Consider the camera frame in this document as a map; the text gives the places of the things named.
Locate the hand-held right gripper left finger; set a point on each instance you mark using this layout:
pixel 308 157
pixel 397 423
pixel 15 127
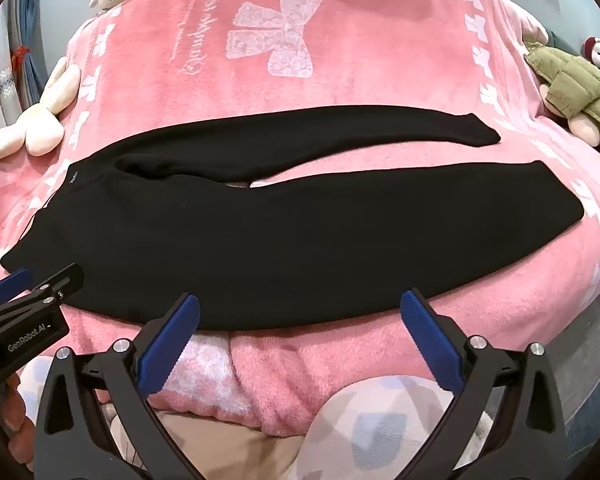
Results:
pixel 172 340

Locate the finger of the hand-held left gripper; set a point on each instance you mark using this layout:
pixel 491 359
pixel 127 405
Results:
pixel 62 282
pixel 10 281

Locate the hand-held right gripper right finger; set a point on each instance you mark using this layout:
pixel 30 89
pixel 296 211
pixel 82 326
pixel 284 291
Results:
pixel 430 340

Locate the black pants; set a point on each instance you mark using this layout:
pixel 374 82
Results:
pixel 280 240

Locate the person's left hand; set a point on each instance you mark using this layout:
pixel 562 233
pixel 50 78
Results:
pixel 16 410

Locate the person's patterned white clothing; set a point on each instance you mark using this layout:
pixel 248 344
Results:
pixel 375 430

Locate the beige cloth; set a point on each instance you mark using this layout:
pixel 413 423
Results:
pixel 220 445

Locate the cream bunny plush toy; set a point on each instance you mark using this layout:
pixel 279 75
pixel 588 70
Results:
pixel 35 120

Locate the grey window curtain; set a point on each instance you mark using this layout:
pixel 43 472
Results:
pixel 5 65

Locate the pink bow-print blanket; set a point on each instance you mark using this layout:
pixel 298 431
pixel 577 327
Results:
pixel 360 60

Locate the plush doll in green jacket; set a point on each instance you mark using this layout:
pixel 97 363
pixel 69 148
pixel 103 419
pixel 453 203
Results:
pixel 575 80

